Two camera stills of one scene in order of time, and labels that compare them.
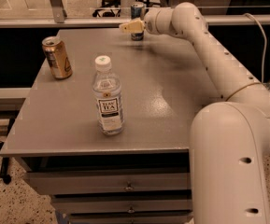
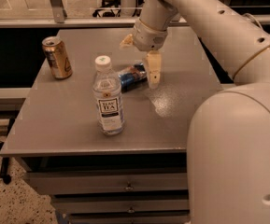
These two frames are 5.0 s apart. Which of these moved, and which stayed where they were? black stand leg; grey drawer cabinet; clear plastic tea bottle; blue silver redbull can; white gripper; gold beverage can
Moved: white gripper; blue silver redbull can
Stayed: clear plastic tea bottle; black stand leg; gold beverage can; grey drawer cabinet
